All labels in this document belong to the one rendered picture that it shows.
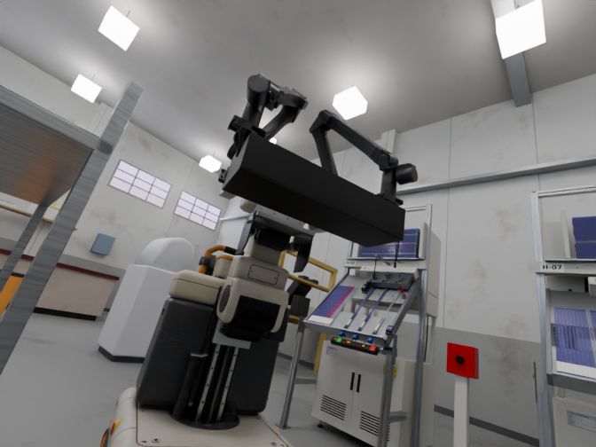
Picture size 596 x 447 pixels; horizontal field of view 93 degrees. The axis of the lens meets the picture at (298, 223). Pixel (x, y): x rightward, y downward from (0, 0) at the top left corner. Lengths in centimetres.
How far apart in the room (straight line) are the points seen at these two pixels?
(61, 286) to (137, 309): 302
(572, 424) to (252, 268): 170
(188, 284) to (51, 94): 846
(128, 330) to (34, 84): 721
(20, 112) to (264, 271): 81
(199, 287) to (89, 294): 512
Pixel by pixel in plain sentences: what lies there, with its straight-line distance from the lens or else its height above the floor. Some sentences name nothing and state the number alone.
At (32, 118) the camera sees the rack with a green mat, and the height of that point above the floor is 92.
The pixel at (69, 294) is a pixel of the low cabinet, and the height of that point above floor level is 36.
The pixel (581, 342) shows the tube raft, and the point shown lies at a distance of 198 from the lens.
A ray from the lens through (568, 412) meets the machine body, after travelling 211.
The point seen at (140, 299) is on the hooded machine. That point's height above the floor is 60.
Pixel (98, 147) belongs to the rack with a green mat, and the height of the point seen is 93.
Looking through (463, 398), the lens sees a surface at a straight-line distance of 200.
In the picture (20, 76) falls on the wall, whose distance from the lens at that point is 955.
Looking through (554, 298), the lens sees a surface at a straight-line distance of 229.
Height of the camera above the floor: 69
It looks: 19 degrees up
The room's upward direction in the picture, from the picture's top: 13 degrees clockwise
